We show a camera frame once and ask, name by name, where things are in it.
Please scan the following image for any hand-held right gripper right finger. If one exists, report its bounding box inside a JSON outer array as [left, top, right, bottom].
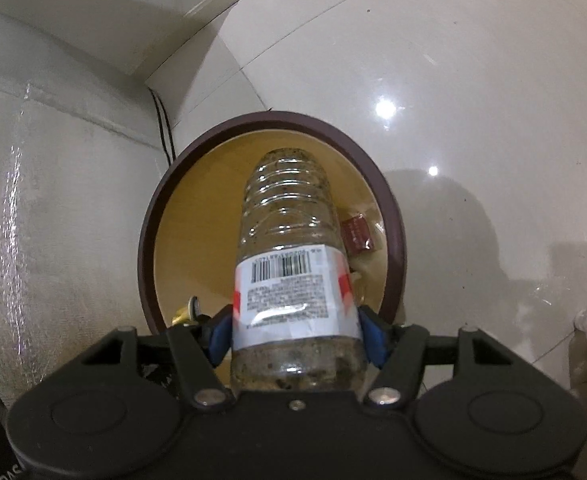
[[357, 305, 511, 408]]

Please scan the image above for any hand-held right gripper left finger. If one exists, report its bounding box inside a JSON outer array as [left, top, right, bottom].
[[80, 305, 235, 408]]

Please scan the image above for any small gold wrapper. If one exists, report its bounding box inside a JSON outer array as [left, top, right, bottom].
[[170, 296, 205, 328]]

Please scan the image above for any clear plastic bottle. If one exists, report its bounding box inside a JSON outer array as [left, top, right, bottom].
[[229, 149, 367, 393]]

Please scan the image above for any yellow bin with brown rim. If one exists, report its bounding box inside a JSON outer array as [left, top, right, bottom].
[[137, 111, 407, 341]]

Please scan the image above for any red cigarette pack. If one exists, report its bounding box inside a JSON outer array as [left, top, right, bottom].
[[340, 213, 380, 253]]

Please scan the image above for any black cable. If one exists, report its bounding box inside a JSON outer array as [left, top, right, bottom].
[[149, 87, 178, 163]]

